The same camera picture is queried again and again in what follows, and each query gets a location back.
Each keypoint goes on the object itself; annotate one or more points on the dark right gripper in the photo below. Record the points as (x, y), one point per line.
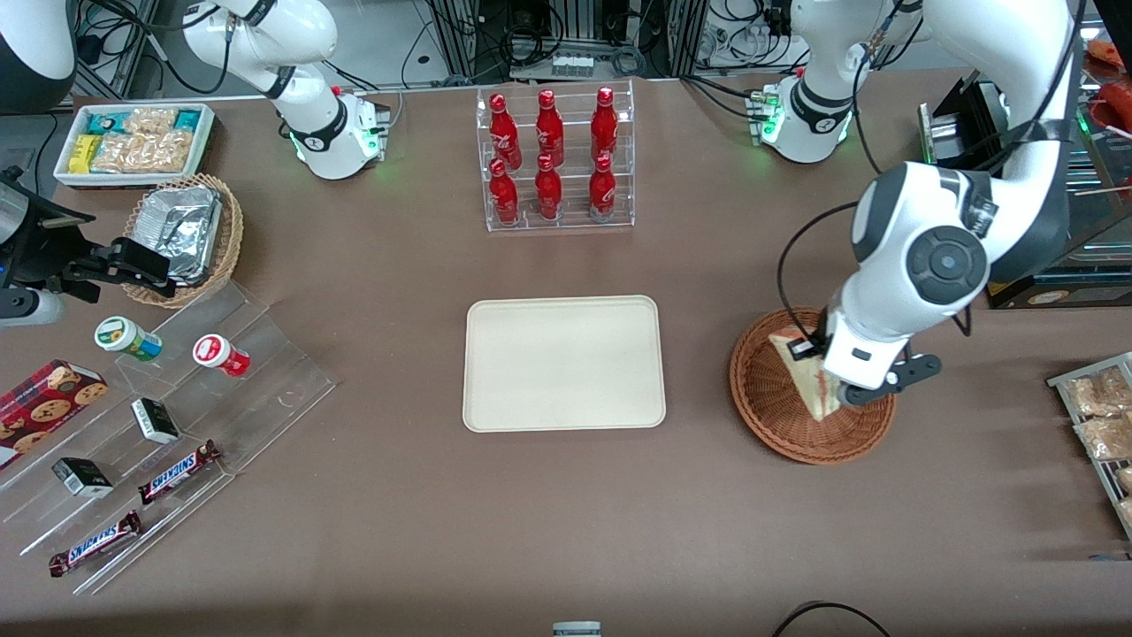
(46, 250)

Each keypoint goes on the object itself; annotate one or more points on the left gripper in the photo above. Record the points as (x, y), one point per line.
(820, 341)

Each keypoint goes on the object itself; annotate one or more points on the triangular sandwich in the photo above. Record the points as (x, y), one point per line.
(806, 380)

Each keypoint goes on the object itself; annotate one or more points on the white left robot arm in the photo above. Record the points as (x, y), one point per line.
(999, 53)

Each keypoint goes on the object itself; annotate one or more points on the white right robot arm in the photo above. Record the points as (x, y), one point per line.
(309, 133)

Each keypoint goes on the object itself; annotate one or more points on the brown round wicker basket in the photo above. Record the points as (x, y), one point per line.
(769, 416)

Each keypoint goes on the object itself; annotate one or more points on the light tan wicker basket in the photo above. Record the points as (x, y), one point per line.
(232, 234)

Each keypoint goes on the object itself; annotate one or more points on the cream plastic serving tray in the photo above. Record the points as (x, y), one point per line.
(563, 363)

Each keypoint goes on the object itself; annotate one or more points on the tray of wrapped snacks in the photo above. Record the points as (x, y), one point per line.
(1061, 382)

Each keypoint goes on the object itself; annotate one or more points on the green lidded cup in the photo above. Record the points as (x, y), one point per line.
(124, 336)

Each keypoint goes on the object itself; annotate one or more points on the silver foil container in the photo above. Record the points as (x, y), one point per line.
(181, 230)

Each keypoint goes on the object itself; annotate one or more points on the white rectangular snack bin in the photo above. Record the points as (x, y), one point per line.
(62, 172)

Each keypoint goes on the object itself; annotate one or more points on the yellow snack pack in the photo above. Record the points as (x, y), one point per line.
(84, 154)

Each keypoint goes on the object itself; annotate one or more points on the clear cracker bag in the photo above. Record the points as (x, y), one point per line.
(150, 120)
(141, 152)

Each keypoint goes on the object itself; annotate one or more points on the red lidded cup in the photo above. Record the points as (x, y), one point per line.
(217, 352)

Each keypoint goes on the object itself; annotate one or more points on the teal snack pack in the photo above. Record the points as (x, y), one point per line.
(106, 122)
(187, 119)

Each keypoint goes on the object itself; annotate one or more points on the red plaid cookie box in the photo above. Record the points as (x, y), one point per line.
(40, 407)

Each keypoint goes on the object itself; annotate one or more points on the small black carton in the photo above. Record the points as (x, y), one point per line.
(155, 421)
(81, 478)

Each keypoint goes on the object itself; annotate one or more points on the clear acrylic step display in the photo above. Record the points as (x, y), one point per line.
(256, 398)

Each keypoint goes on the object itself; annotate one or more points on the snickers chocolate bar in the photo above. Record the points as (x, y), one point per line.
(177, 473)
(95, 544)

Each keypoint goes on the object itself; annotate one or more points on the red cola bottle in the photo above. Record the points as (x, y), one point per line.
(549, 131)
(602, 190)
(504, 133)
(548, 193)
(504, 196)
(604, 126)

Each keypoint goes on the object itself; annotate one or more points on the silver metal block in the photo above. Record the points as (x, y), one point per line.
(942, 133)

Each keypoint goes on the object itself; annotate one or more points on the clear acrylic bottle rack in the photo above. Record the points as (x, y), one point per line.
(575, 190)

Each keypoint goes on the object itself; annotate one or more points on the bagged bread pack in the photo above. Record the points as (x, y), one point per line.
(1105, 438)
(1101, 391)

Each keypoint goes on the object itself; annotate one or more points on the small grey device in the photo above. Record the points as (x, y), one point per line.
(577, 630)

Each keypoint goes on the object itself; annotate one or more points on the white power strip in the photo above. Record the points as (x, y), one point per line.
(572, 64)

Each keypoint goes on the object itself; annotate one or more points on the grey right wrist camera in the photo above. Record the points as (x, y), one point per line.
(26, 310)

